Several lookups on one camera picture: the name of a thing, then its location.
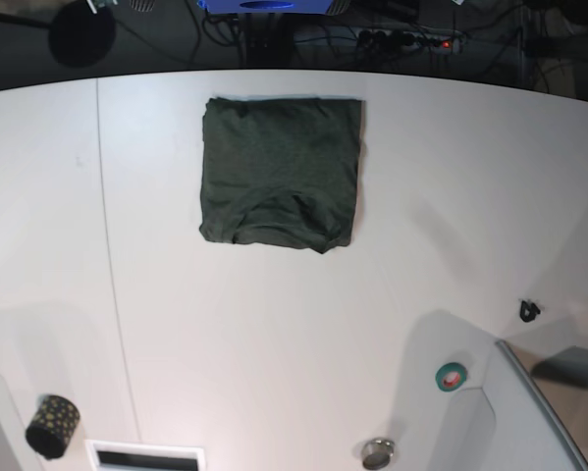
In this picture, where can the dark green t-shirt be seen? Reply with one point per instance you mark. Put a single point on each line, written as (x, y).
(281, 172)

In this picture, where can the small black clip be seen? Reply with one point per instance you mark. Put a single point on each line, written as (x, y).
(529, 310)

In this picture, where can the blue box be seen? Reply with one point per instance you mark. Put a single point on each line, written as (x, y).
(319, 7)

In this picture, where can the white slotted tray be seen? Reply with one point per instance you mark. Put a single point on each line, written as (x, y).
(105, 455)

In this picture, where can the black round stand base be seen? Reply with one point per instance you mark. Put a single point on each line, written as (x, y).
(79, 37)

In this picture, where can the green tape roll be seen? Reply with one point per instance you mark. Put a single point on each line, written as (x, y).
(451, 376)

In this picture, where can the black yellow-dotted cup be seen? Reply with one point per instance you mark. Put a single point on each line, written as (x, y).
(52, 426)

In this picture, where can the small metal tin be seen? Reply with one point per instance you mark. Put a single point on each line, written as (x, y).
(377, 454)

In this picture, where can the power strip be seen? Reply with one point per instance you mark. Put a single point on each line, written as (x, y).
(404, 41)

